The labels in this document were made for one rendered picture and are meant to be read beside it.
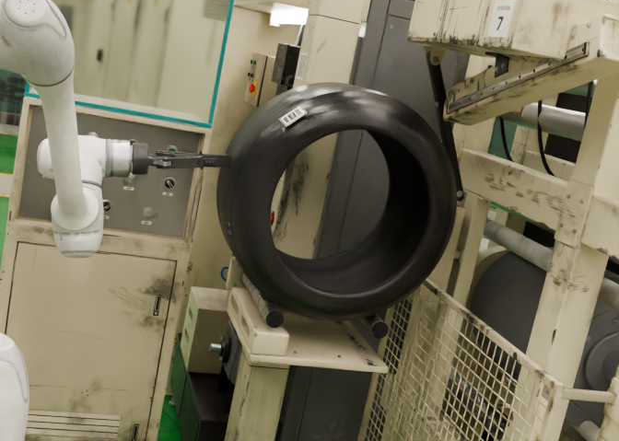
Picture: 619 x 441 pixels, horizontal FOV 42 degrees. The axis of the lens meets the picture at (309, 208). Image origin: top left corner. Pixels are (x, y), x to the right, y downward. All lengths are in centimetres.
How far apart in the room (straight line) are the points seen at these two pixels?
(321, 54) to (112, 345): 112
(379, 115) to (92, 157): 67
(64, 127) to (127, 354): 115
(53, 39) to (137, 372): 149
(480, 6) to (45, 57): 100
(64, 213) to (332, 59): 89
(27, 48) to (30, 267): 125
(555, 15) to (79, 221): 112
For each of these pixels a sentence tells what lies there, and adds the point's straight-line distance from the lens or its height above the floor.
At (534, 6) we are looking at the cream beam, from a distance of 181.
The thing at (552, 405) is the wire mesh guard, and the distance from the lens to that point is 174.
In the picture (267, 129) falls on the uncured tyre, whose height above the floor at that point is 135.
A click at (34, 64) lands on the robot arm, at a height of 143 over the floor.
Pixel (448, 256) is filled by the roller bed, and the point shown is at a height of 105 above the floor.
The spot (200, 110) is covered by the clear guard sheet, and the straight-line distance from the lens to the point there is 250.
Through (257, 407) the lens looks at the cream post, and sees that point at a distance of 250.
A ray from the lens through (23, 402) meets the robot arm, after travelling 138.
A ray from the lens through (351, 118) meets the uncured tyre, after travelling 191.
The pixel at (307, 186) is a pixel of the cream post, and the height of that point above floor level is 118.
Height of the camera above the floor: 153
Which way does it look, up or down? 10 degrees down
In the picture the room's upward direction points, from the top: 11 degrees clockwise
